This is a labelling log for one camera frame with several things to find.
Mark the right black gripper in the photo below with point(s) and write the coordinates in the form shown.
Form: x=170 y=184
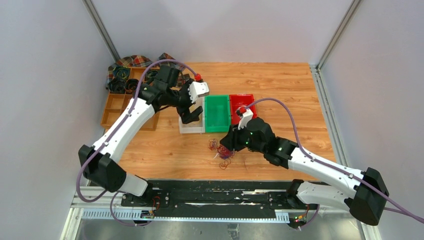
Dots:
x=231 y=140

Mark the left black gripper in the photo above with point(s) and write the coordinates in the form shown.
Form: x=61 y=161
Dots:
x=187 y=117

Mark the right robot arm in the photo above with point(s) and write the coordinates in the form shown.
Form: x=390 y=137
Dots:
x=362 y=193

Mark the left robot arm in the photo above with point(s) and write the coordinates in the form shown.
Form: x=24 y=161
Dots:
x=100 y=161

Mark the white plastic bin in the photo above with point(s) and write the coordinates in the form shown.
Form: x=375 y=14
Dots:
x=195 y=127

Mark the green plastic bin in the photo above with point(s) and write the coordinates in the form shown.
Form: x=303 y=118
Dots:
x=217 y=113

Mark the red plastic bin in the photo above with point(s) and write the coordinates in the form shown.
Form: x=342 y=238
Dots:
x=236 y=101

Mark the rolled dark tie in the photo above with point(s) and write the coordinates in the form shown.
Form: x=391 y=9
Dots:
x=121 y=72
x=150 y=75
x=117 y=86
x=131 y=86

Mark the wooden compartment tray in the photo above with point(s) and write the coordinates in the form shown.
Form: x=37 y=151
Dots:
x=117 y=103

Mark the plaid cloth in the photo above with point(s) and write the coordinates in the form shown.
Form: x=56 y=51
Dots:
x=135 y=61

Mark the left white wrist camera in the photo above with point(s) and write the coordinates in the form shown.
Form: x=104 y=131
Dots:
x=198 y=90

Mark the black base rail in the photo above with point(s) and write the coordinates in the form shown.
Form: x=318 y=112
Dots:
x=218 y=199

